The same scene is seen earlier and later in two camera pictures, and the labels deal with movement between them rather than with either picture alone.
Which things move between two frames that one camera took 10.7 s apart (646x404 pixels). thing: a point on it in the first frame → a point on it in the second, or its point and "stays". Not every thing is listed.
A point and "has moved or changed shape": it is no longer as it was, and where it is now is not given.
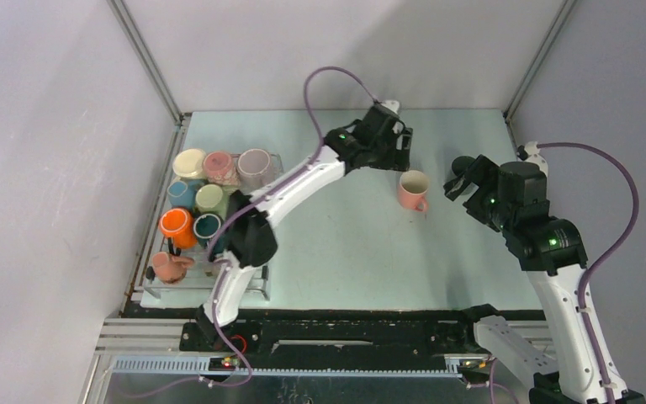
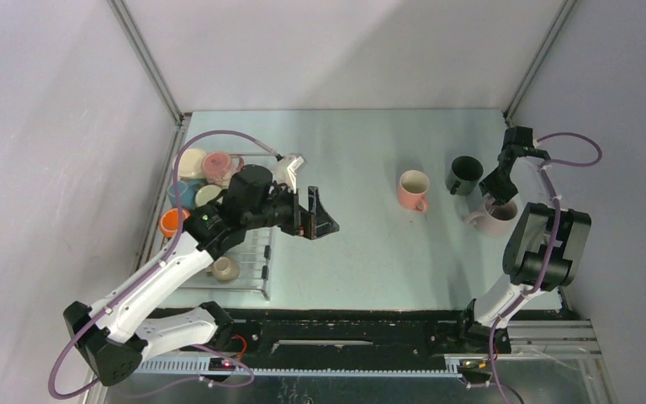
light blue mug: (182, 194) stays
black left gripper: (396, 158) → (324, 225)
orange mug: (177, 224) stays
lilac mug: (253, 170) has moved or changed shape
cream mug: (190, 163) stays
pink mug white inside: (413, 186) stays
